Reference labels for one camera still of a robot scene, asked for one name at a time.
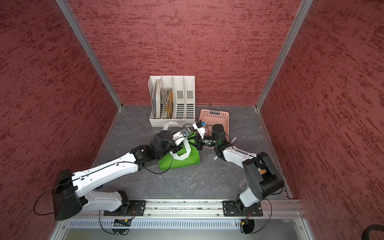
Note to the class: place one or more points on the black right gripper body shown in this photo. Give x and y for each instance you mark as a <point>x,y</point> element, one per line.
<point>202,142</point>

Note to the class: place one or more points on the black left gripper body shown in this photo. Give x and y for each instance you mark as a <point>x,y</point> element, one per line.
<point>177,148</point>

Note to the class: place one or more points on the green insulated delivery bag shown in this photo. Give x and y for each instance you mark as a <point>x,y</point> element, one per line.
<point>186,157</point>

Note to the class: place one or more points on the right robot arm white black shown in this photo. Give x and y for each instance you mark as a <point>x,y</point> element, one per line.
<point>262,175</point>

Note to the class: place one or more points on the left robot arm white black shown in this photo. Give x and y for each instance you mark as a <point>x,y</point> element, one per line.
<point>69,197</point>

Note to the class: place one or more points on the pink perforated plastic basket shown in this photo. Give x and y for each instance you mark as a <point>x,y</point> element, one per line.
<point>212,117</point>

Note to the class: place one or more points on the books in file organizer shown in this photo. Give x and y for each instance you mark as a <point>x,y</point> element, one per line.
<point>160,88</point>

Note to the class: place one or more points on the white magazine file organizer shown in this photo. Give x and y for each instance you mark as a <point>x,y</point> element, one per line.
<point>183,103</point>

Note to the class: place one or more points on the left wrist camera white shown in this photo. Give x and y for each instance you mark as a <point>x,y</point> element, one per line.
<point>183,133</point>

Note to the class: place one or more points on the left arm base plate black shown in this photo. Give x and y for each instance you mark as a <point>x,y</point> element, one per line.
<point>132,207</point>

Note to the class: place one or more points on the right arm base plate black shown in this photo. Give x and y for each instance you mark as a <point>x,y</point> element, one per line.
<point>236,209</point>

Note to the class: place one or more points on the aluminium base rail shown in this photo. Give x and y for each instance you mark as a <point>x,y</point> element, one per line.
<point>216,209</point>

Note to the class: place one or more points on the right aluminium corner post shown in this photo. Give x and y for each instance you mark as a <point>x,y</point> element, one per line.
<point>288,42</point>

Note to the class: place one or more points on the aluminium corner post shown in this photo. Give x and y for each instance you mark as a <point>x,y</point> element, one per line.
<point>288,42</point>
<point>79,33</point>

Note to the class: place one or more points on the left aluminium corner post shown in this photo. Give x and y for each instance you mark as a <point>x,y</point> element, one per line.
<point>79,33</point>

